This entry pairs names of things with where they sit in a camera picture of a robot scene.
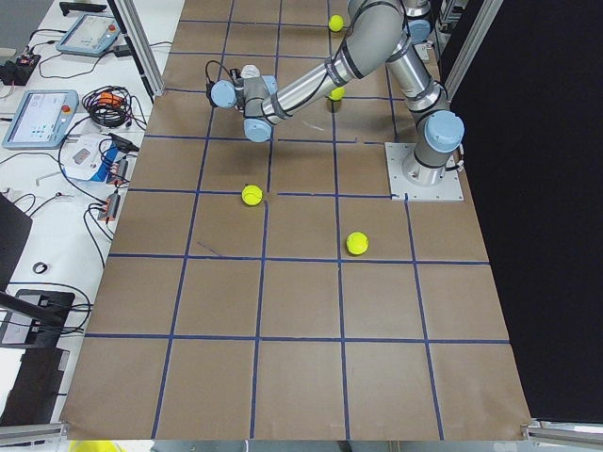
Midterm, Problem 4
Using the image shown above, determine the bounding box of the lower teach pendant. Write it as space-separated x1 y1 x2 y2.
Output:
2 89 79 150

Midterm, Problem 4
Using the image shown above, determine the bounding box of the tennis ball far right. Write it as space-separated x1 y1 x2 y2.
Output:
328 14 345 33

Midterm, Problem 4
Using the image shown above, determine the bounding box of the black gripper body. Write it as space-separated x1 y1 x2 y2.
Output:
228 68 244 89

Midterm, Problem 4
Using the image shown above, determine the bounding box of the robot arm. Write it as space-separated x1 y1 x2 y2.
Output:
206 0 464 187

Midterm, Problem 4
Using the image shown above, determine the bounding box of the upper teach pendant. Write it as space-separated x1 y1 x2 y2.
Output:
56 13 121 57

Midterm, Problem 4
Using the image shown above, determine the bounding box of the tennis ball near left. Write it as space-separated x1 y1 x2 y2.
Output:
241 185 264 206

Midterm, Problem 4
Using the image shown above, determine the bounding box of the tennis ball centre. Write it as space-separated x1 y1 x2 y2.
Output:
328 87 346 102

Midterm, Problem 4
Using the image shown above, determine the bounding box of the black power adapter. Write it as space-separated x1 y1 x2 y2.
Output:
1 54 41 86

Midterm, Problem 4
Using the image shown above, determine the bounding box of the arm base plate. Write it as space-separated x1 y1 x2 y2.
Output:
384 142 464 202

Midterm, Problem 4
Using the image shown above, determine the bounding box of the tennis ball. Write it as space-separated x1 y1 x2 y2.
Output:
328 14 345 33
346 231 369 256
241 185 264 206
328 87 346 102

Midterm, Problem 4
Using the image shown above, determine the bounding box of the black cable bundle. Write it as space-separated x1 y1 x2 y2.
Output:
82 85 147 131

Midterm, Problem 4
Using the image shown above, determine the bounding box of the tennis ball far left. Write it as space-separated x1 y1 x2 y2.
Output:
346 231 369 256

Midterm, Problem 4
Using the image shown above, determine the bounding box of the left aluminium frame upright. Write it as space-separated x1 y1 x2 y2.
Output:
107 0 165 103

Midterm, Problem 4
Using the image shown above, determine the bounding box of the clear tennis ball can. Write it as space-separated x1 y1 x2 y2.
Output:
241 64 261 79

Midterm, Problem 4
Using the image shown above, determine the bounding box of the teach pendant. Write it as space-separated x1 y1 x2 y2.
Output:
2 89 79 150
56 13 121 57

